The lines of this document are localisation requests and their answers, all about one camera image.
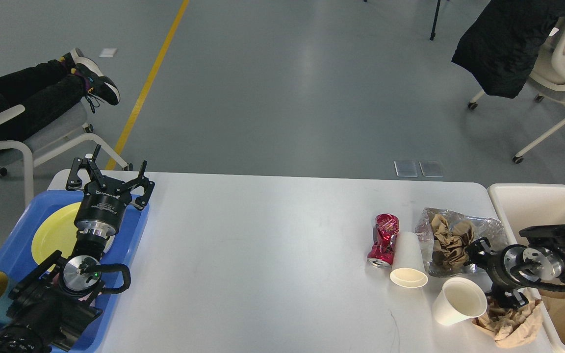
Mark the grey office chair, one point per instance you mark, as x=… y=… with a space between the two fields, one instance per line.
x=64 y=133

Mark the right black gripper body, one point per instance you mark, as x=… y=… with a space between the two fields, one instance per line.
x=498 y=267

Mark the white paper cup lying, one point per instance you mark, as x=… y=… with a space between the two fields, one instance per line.
x=408 y=268

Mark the pale green plate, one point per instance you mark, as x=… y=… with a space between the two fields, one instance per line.
x=109 y=241

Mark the black jacket on chair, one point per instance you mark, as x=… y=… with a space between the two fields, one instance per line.
x=501 y=47

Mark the crumpled brown paper ball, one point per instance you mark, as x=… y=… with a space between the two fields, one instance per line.
x=511 y=327

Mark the white plastic bin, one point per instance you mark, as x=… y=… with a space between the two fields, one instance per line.
x=520 y=206

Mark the white paper cup upright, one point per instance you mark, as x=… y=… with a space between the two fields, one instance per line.
x=460 y=299

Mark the red crumpled snack wrapper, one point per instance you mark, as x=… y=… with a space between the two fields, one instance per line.
x=386 y=231

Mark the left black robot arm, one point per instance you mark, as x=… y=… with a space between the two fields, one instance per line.
x=52 y=305

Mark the black stand leg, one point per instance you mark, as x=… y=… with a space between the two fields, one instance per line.
x=433 y=33

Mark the person in black clothes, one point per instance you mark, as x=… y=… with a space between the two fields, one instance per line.
x=48 y=90

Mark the left floor plate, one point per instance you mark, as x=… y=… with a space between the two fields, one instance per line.
x=406 y=169

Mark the right floor plate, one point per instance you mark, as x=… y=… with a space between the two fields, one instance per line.
x=431 y=169

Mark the floor plate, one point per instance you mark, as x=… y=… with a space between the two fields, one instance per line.
x=431 y=169
x=406 y=169

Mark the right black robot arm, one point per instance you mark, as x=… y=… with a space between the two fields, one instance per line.
x=539 y=265

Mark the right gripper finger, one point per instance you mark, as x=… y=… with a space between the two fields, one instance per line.
x=479 y=253
x=508 y=299

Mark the clear bag with brown paper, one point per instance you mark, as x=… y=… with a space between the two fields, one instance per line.
x=444 y=234

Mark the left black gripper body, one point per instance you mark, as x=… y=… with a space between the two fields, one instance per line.
x=101 y=213

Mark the yellow plastic plate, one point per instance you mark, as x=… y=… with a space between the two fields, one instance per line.
x=57 y=232

